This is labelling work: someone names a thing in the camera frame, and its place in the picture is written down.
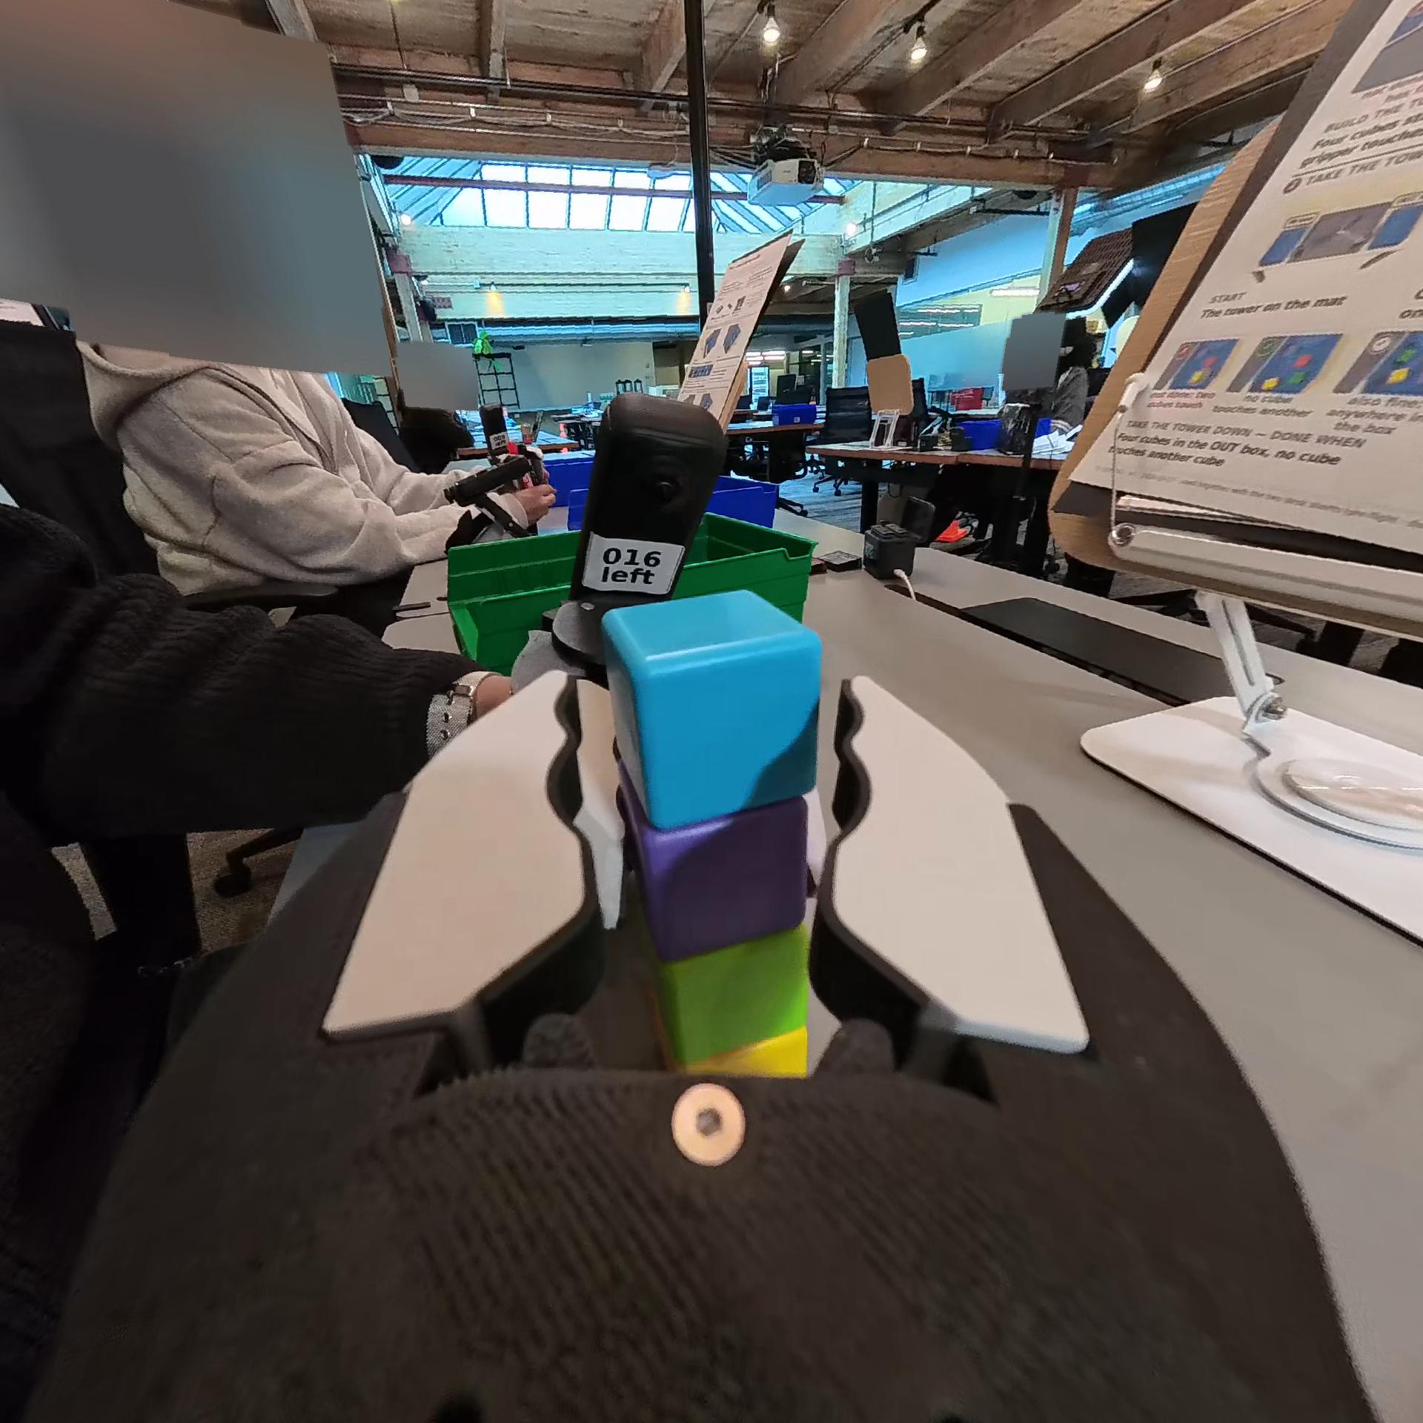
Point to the small black device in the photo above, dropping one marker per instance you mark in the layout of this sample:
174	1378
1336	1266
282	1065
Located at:
843	562

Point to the blue plastic bin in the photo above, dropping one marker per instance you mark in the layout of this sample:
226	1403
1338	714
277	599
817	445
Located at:
745	501

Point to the grey desk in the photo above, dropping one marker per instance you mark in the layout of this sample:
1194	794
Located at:
1000	722

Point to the black charger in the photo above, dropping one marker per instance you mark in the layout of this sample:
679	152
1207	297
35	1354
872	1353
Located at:
890	551

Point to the person's left forearm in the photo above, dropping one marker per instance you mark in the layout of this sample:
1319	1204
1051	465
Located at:
223	690

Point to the ceiling projector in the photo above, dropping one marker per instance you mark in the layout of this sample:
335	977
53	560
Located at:
785	179

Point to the purple cube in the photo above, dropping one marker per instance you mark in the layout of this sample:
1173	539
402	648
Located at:
723	878

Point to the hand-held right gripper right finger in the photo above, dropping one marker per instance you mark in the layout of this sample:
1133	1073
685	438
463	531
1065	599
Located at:
946	890

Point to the light blue cube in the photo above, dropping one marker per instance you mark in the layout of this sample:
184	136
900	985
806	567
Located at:
712	700

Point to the yellow cube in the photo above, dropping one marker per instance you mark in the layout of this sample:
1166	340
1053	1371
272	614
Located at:
756	1056

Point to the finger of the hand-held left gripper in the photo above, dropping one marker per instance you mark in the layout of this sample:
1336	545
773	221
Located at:
817	856
609	856

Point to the background instruction board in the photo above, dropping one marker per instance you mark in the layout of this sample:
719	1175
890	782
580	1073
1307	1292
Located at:
734	323

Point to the black pole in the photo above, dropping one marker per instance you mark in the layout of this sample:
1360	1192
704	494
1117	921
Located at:
701	167

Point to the green plastic bin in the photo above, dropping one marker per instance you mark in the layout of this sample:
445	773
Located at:
513	590

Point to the lime green cube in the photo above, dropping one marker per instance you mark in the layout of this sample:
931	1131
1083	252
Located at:
734	990

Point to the wooden stand board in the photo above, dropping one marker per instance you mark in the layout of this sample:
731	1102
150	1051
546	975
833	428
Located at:
1233	223

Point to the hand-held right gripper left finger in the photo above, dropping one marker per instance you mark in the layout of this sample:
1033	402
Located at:
467	890

